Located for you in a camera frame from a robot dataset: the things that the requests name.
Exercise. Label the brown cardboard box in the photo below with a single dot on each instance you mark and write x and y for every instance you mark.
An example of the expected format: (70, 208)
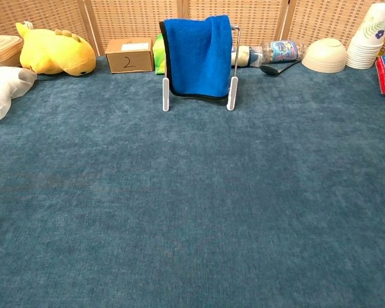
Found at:
(130, 61)

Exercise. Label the mayonnaise squeeze bottle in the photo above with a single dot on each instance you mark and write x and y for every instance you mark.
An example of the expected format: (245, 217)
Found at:
(244, 56)

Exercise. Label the beige bowl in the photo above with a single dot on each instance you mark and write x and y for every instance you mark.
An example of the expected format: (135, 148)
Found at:
(324, 56)

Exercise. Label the green tissue pack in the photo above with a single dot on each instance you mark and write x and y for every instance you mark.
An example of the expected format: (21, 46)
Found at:
(158, 57)

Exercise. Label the stack of paper cups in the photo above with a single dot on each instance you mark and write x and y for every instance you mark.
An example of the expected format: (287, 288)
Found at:
(365, 48)

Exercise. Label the blue table carpet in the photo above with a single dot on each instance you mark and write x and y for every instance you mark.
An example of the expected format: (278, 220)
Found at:
(179, 208)

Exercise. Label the grey and blue towel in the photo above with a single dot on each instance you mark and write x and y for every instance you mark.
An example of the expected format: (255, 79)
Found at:
(195, 54)

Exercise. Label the metal towel rack stand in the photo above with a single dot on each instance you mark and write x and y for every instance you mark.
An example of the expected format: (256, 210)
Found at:
(165, 96)

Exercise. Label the white plastic bag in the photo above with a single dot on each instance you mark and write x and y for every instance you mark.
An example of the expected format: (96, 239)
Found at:
(3, 86)

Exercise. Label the beige lidded takeout container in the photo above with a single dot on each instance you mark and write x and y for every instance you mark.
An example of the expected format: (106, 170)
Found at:
(3, 48)

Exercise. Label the wicker folding screen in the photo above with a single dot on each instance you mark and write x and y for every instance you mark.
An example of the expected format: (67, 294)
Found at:
(131, 19)

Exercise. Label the clear plastic water bottle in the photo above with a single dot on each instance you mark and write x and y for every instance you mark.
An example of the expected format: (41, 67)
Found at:
(282, 51)

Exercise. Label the yellow plush toy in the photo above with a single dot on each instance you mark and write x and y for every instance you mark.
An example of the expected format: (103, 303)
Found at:
(54, 48)

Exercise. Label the black ladle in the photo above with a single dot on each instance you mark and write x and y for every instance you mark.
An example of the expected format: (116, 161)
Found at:
(269, 70)

